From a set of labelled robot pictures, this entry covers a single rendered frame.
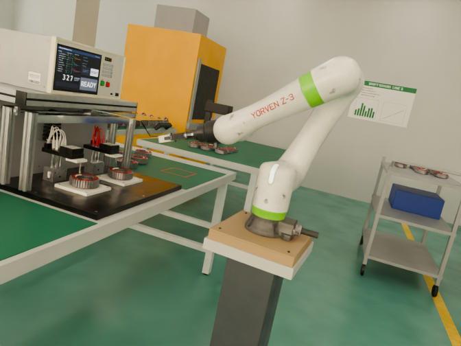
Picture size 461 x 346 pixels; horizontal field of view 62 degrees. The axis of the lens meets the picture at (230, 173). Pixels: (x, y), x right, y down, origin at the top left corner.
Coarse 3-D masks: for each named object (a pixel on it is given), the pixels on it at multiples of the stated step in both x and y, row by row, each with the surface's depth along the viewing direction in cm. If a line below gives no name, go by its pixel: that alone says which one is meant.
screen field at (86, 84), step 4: (80, 80) 154; (84, 80) 156; (88, 80) 158; (92, 80) 160; (96, 80) 163; (80, 84) 154; (84, 84) 157; (88, 84) 159; (92, 84) 161; (96, 84) 163; (80, 88) 155; (84, 88) 157; (88, 88) 159; (92, 88) 161; (96, 88) 164
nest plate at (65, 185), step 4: (56, 184) 146; (60, 184) 147; (64, 184) 148; (68, 184) 149; (100, 184) 157; (60, 188) 146; (64, 188) 145; (68, 188) 145; (72, 188) 145; (76, 188) 146; (80, 188) 147; (84, 188) 148; (96, 188) 151; (100, 188) 152; (104, 188) 153; (108, 188) 155; (76, 192) 144; (80, 192) 143; (84, 192) 143; (88, 192) 144; (92, 192) 145; (96, 192) 147; (100, 192) 150
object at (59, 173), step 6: (48, 168) 151; (54, 168) 152; (60, 168) 154; (66, 168) 157; (54, 174) 151; (60, 174) 155; (66, 174) 158; (48, 180) 152; (54, 180) 152; (60, 180) 155
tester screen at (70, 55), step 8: (64, 48) 142; (64, 56) 143; (72, 56) 147; (80, 56) 151; (88, 56) 155; (96, 56) 159; (56, 64) 140; (64, 64) 144; (72, 64) 148; (80, 64) 152; (88, 64) 156; (96, 64) 160; (56, 72) 141; (64, 72) 145; (72, 72) 149; (80, 72) 153; (56, 80) 142; (64, 80) 146; (56, 88) 143; (64, 88) 147; (72, 88) 151
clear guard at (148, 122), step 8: (104, 112) 166; (112, 112) 170; (120, 112) 178; (128, 112) 187; (144, 120) 163; (152, 120) 169; (160, 120) 176; (152, 128) 165; (160, 128) 171; (152, 136) 162
